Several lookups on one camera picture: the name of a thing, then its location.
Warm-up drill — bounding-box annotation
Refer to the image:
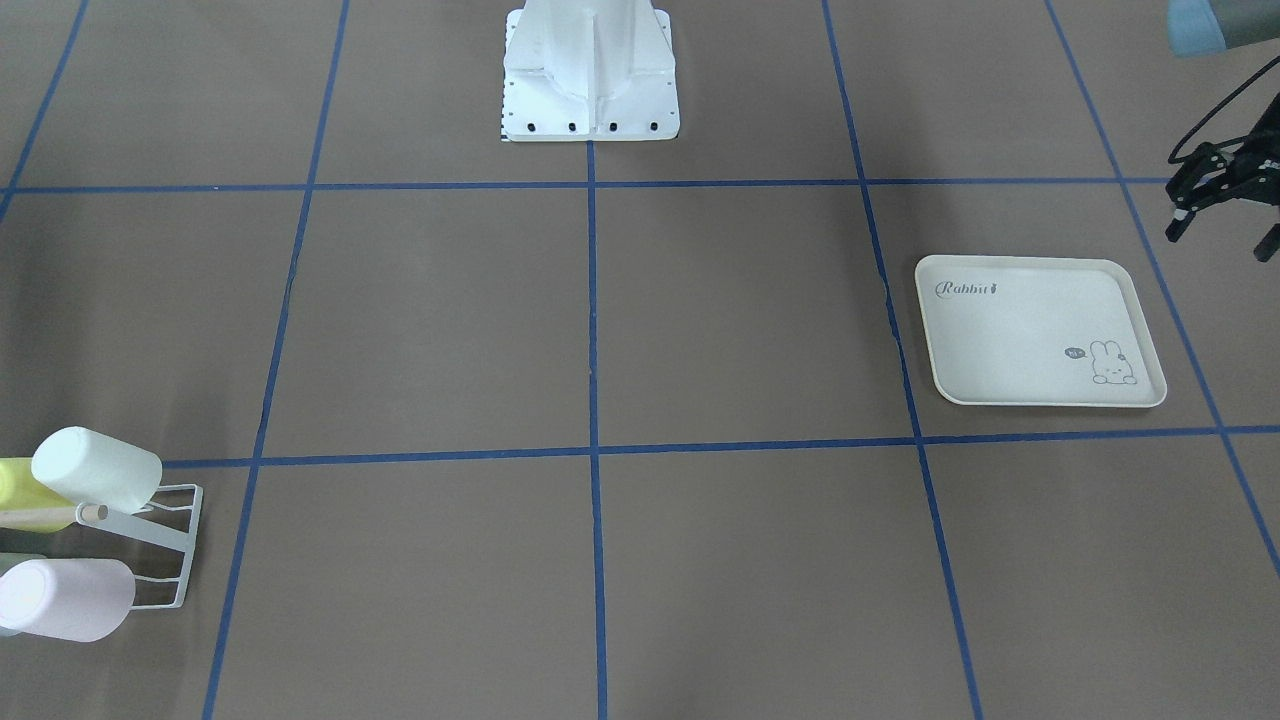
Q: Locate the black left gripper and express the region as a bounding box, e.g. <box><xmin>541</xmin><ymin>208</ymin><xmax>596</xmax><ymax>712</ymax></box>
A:
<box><xmin>1165</xmin><ymin>95</ymin><xmax>1280</xmax><ymax>263</ymax></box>

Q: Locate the pale green white cup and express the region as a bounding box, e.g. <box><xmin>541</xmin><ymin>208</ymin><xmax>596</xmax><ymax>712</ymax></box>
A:
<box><xmin>31</xmin><ymin>427</ymin><xmax>163</xmax><ymax>514</ymax></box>

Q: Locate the pink plastic cup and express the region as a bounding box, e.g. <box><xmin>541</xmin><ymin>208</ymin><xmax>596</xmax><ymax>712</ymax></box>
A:
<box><xmin>1</xmin><ymin>559</ymin><xmax>136</xmax><ymax>643</ymax></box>

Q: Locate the yellow plastic cup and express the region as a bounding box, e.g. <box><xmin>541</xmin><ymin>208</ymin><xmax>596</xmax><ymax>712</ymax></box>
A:
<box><xmin>1</xmin><ymin>457</ymin><xmax>76</xmax><ymax>511</ymax></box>

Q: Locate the grey plastic cup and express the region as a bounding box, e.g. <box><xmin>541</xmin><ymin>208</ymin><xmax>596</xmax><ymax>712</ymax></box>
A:
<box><xmin>1</xmin><ymin>553</ymin><xmax>49</xmax><ymax>583</ymax></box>

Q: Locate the cream rabbit tray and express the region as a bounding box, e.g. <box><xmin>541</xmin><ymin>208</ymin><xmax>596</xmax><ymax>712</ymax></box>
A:
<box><xmin>914</xmin><ymin>254</ymin><xmax>1169</xmax><ymax>409</ymax></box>

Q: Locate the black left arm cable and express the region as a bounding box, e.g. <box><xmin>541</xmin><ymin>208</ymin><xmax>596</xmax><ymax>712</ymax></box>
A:
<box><xmin>1166</xmin><ymin>55</ymin><xmax>1280</xmax><ymax>167</ymax></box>

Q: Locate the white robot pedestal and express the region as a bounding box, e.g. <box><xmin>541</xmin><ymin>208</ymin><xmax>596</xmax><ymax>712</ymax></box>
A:
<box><xmin>500</xmin><ymin>1</ymin><xmax>681</xmax><ymax>143</ymax></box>

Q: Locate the white wire cup rack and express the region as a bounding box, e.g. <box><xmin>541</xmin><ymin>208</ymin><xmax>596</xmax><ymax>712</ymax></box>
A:
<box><xmin>0</xmin><ymin>482</ymin><xmax>205</xmax><ymax>611</ymax></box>

